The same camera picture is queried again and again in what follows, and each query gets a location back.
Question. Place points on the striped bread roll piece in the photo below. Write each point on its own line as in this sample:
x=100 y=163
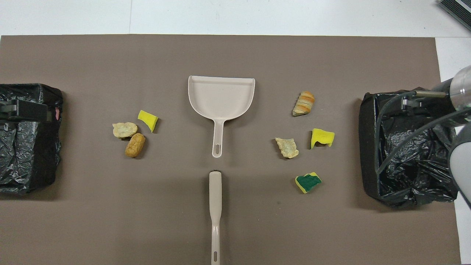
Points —
x=125 y=130
x=304 y=103

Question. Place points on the brown bread roll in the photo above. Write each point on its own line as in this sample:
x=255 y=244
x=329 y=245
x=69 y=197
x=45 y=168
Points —
x=135 y=145

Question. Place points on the small yellow sponge wedge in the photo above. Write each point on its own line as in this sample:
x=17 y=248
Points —
x=147 y=118

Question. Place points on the beige plastic dustpan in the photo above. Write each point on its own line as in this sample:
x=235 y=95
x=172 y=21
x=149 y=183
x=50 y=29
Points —
x=220 y=97

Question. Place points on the beige hand brush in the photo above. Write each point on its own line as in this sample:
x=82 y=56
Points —
x=215 y=195

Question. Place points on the pale torn bread chunk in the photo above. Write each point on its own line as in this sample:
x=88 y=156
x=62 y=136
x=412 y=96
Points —
x=287 y=148

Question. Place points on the green and yellow sponge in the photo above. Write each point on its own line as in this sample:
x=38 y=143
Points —
x=308 y=182

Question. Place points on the large yellow sponge piece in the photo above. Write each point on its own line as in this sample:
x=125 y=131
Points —
x=322 y=137

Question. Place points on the bin with black bag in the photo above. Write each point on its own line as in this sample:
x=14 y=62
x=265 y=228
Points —
x=33 y=154
x=412 y=180

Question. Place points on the brown table mat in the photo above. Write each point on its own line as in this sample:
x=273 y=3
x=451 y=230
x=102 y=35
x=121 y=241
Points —
x=235 y=55

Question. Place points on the dark ribbed panel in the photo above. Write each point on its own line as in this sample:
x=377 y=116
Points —
x=458 y=9

